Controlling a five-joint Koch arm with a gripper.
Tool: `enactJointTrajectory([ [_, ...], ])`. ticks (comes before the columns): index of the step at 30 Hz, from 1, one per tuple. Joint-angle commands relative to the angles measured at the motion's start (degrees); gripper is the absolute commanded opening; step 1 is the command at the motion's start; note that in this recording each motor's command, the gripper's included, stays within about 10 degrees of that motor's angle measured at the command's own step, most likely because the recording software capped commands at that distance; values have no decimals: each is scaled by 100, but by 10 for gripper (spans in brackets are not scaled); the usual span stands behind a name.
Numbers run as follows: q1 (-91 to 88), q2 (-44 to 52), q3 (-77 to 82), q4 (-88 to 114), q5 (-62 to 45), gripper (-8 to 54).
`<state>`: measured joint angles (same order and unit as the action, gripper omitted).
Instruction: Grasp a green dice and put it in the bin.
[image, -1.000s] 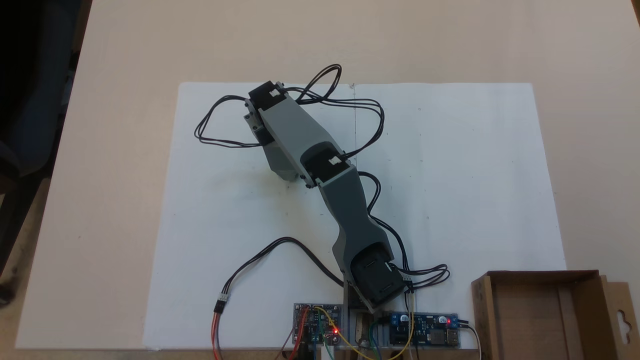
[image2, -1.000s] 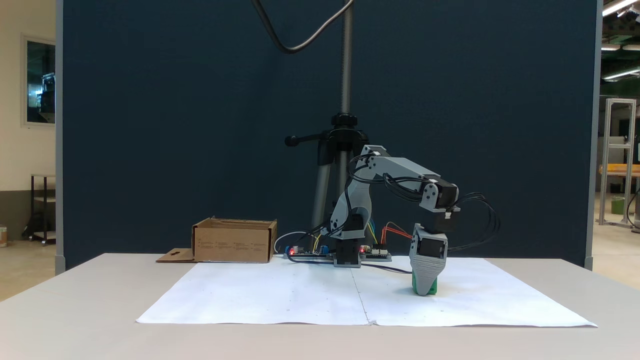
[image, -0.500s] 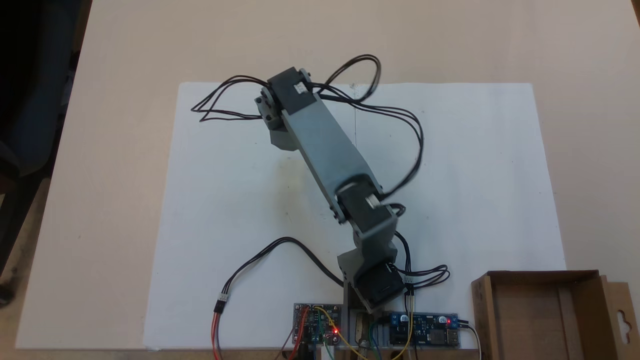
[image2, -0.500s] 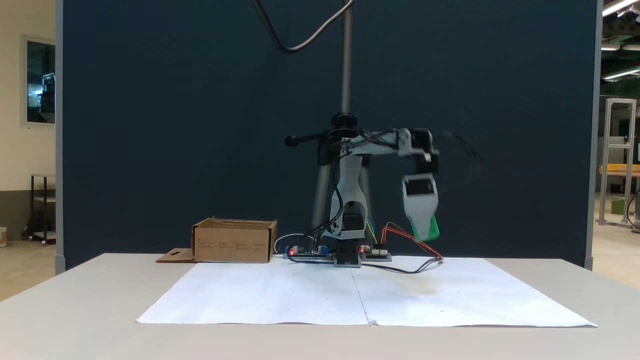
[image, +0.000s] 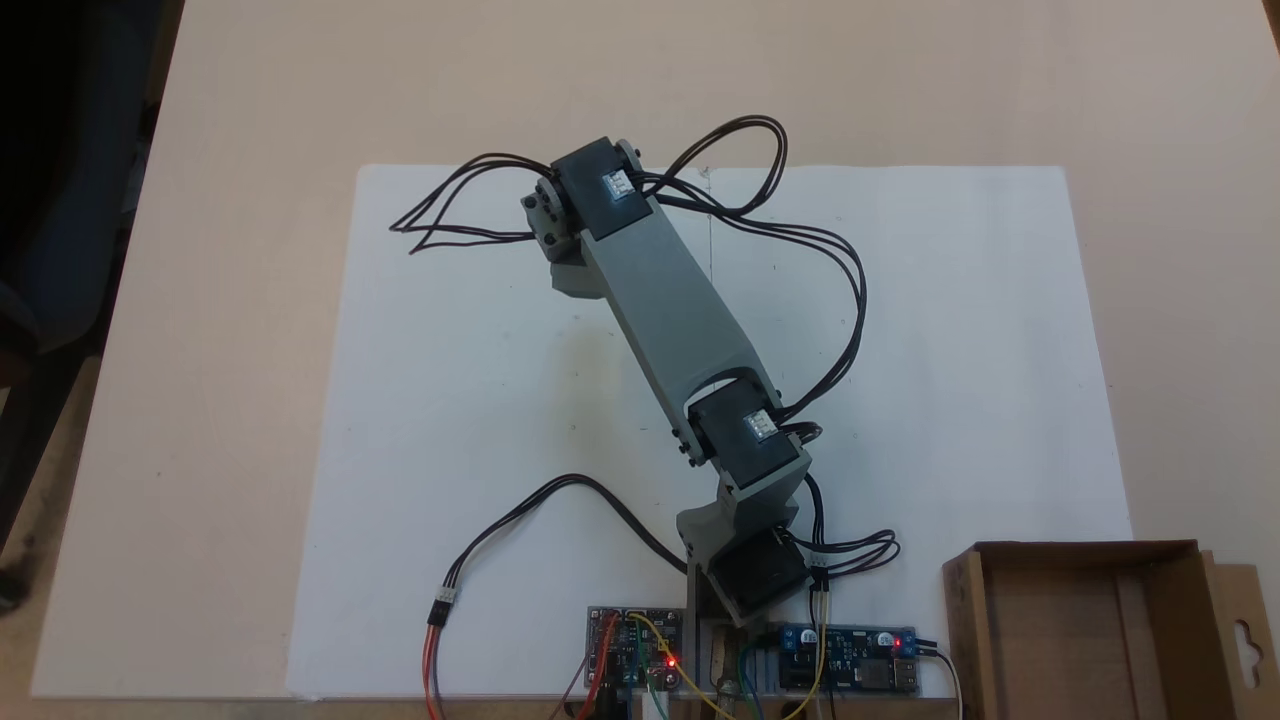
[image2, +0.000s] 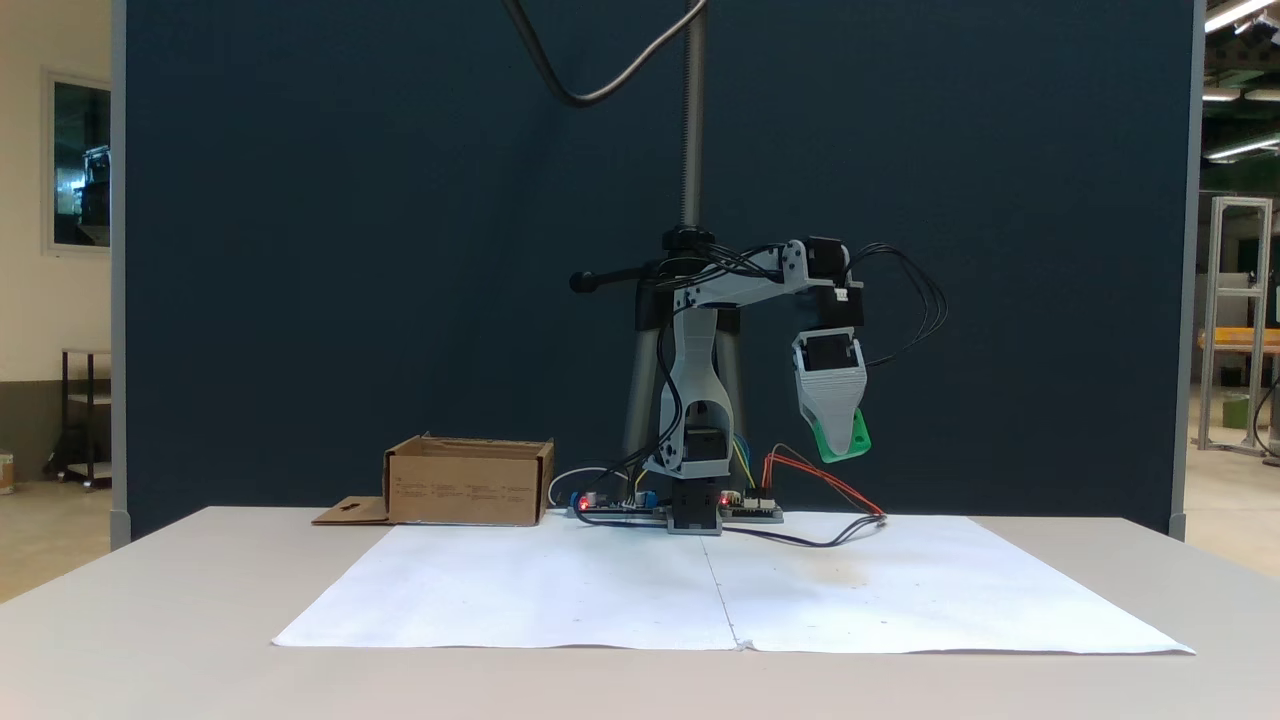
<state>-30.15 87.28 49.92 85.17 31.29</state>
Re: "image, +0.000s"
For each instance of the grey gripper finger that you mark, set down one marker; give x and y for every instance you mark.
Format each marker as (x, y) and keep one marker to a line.
(575, 280)

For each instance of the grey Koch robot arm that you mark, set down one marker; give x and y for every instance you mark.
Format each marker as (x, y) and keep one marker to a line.
(670, 300)

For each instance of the white paper sheet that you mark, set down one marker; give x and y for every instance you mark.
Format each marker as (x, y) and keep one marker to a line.
(450, 420)
(950, 350)

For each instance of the blue power circuit board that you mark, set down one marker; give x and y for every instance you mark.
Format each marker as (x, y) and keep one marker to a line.
(850, 660)

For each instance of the brown cardboard box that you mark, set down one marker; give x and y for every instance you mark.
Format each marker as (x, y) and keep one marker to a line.
(1080, 640)

